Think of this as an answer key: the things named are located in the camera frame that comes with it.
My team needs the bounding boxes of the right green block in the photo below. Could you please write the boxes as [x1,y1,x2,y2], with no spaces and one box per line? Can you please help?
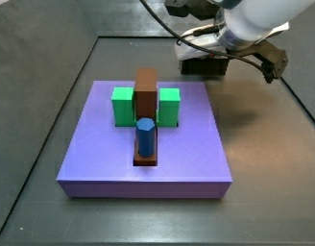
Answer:
[157,88,180,128]

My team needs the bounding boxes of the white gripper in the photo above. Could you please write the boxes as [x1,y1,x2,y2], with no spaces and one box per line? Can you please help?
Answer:
[173,24,227,61]

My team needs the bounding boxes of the purple base board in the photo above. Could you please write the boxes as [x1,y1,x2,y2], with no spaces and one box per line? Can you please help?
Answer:
[56,81,232,199]

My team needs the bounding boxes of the brown L-shaped block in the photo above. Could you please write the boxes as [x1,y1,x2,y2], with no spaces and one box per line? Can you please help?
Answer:
[133,68,157,166]

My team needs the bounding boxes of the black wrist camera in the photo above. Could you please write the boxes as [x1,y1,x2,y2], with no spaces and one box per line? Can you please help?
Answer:
[242,40,288,84]

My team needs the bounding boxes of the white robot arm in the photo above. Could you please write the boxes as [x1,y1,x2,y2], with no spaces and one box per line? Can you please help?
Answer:
[164,0,315,61]

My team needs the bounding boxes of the black cable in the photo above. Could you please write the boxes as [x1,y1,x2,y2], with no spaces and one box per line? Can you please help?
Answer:
[139,0,268,73]

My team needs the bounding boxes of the green block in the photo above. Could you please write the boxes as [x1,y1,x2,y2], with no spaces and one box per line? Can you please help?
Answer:
[157,88,180,128]
[110,86,135,127]

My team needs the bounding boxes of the left green block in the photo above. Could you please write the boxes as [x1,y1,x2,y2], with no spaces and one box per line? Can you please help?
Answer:
[110,86,135,127]

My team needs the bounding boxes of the blue hexagonal peg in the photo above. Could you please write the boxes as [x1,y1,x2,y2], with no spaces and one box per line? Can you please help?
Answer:
[136,117,155,158]

